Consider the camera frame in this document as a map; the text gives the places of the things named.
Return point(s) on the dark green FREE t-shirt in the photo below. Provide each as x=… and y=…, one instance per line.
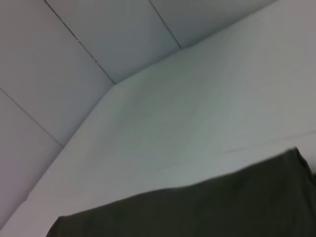
x=209, y=200

